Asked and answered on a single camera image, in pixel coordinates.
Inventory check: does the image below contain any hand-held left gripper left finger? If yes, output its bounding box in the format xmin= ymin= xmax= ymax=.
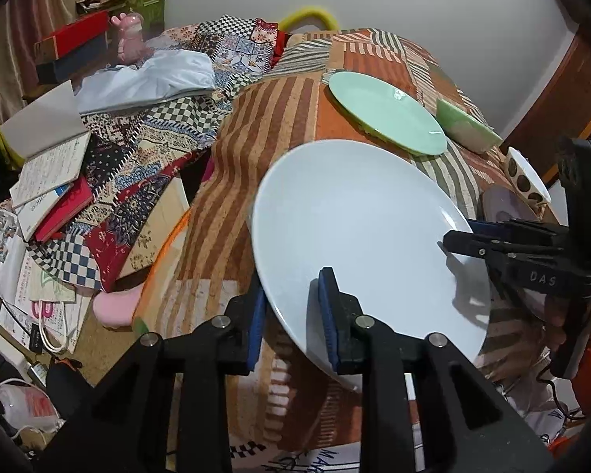
xmin=39 ymin=283 xmax=269 ymax=473

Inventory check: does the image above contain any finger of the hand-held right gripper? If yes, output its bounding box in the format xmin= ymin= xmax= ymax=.
xmin=443 ymin=230 xmax=572 ymax=259
xmin=470 ymin=219 xmax=569 ymax=240

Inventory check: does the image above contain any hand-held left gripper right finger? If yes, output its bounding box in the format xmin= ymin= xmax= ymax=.
xmin=318 ymin=267 xmax=557 ymax=473

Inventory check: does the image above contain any white plate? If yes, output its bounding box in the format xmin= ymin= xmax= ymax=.
xmin=251 ymin=139 xmax=493 ymax=395

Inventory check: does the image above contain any green bowl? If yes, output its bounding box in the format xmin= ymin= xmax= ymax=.
xmin=436 ymin=97 xmax=503 ymax=153

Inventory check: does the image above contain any green plate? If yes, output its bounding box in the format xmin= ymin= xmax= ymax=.
xmin=327 ymin=71 xmax=448 ymax=157

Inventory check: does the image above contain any person's right hand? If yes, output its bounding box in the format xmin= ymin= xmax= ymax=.
xmin=543 ymin=297 xmax=568 ymax=352

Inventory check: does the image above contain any brown spotted white bowl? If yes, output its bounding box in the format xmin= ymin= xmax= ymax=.
xmin=503 ymin=146 xmax=552 ymax=208

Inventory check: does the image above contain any brown wooden door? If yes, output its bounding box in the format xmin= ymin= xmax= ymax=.
xmin=502 ymin=0 xmax=591 ymax=183

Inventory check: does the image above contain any white printed sheet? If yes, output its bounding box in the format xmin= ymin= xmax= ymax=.
xmin=227 ymin=443 xmax=365 ymax=473

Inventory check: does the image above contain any cream floral board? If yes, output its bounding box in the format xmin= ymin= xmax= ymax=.
xmin=118 ymin=177 xmax=190 ymax=281

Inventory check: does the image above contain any orange striped patchwork blanket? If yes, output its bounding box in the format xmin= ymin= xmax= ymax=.
xmin=133 ymin=27 xmax=562 ymax=454

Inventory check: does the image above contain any white paper bag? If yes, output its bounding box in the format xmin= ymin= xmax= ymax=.
xmin=15 ymin=256 xmax=87 ymax=356

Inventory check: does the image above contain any checkered patchwork cloth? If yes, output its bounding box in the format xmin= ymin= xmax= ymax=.
xmin=27 ymin=17 xmax=286 ymax=291

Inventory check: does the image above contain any red book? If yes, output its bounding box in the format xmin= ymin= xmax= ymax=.
xmin=34 ymin=177 xmax=95 ymax=243

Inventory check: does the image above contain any white plastic bag red print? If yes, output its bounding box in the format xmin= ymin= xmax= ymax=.
xmin=0 ymin=379 xmax=65 ymax=434

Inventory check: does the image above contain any white book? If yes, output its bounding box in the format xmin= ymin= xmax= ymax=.
xmin=17 ymin=184 xmax=74 ymax=242

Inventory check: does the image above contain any white power strip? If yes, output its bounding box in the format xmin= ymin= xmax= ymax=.
xmin=0 ymin=325 xmax=30 ymax=380

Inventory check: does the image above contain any open notebook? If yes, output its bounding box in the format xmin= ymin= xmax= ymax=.
xmin=0 ymin=80 xmax=93 ymax=208

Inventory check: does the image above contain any grey plastic bag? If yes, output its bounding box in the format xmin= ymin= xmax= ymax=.
xmin=76 ymin=49 xmax=216 ymax=115

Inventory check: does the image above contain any pink figurine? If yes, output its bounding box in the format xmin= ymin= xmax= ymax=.
xmin=110 ymin=11 xmax=151 ymax=66

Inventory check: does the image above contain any dark blue box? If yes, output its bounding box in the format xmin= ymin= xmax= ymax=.
xmin=35 ymin=42 xmax=110 ymax=84

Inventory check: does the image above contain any green box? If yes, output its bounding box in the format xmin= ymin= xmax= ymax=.
xmin=111 ymin=0 xmax=171 ymax=43

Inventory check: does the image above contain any red box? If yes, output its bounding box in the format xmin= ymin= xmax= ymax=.
xmin=33 ymin=10 xmax=110 ymax=67

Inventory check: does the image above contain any striped curtain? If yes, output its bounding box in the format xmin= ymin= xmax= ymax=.
xmin=0 ymin=0 xmax=80 ymax=124

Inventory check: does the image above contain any black cable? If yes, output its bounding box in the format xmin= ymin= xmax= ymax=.
xmin=537 ymin=374 xmax=587 ymax=422

